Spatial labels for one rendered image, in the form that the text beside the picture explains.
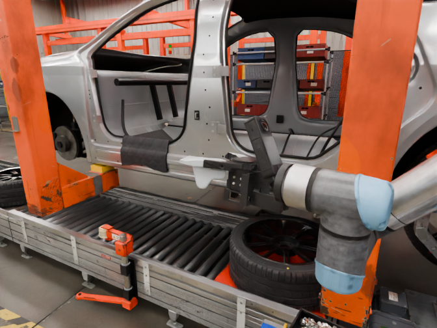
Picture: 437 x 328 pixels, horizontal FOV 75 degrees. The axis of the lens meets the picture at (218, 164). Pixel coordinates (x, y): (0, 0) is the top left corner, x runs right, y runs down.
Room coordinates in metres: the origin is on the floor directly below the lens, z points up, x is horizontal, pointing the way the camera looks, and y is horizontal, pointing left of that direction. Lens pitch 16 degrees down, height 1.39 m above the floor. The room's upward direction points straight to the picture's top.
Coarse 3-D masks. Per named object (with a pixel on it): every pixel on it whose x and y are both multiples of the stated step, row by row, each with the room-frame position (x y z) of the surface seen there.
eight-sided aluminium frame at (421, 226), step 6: (426, 216) 1.12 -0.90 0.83; (420, 222) 1.13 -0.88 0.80; (426, 222) 1.12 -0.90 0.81; (414, 228) 1.16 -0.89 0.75; (420, 228) 1.12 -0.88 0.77; (426, 228) 1.11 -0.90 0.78; (420, 234) 1.12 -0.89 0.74; (426, 234) 1.11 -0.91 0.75; (420, 240) 1.12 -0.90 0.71; (426, 240) 1.12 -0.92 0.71; (432, 240) 1.10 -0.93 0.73; (426, 246) 1.11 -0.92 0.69; (432, 246) 1.10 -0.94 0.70; (432, 252) 1.09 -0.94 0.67
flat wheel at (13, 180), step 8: (8, 168) 2.92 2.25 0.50; (16, 168) 2.94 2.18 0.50; (0, 176) 2.80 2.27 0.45; (8, 176) 2.70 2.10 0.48; (16, 176) 2.80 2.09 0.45; (0, 184) 2.44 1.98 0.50; (8, 184) 2.45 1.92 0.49; (16, 184) 2.47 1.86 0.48; (0, 192) 2.43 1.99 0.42; (8, 192) 2.44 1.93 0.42; (16, 192) 2.47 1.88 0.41; (24, 192) 2.50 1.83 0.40; (0, 200) 2.42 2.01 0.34; (8, 200) 2.44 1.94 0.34; (16, 200) 2.47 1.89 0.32; (24, 200) 2.49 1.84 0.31
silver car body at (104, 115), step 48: (144, 0) 2.22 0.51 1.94; (240, 0) 2.65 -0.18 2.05; (288, 0) 2.61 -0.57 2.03; (336, 0) 2.44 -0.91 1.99; (432, 0) 1.29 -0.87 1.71; (96, 48) 2.27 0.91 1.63; (192, 48) 1.85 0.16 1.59; (288, 48) 3.26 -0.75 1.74; (432, 48) 1.24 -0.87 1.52; (48, 96) 2.66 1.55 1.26; (96, 96) 2.25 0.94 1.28; (144, 96) 2.78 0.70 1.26; (192, 96) 1.81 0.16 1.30; (288, 96) 3.26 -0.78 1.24; (432, 96) 1.24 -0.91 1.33; (96, 144) 2.22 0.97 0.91; (192, 144) 1.82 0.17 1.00; (240, 144) 1.68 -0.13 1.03; (288, 144) 2.29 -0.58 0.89; (336, 144) 1.43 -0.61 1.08
